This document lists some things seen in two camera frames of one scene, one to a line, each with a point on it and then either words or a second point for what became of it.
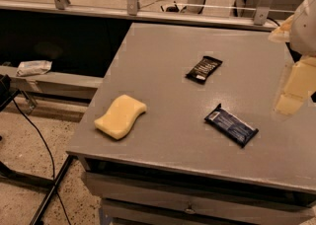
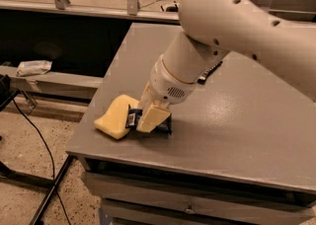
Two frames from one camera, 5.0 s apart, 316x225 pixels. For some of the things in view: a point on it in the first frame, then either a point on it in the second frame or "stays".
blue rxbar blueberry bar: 230,124 to 133,116
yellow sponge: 119,116 stays
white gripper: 304,28 to 166,84
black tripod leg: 33,181 stays
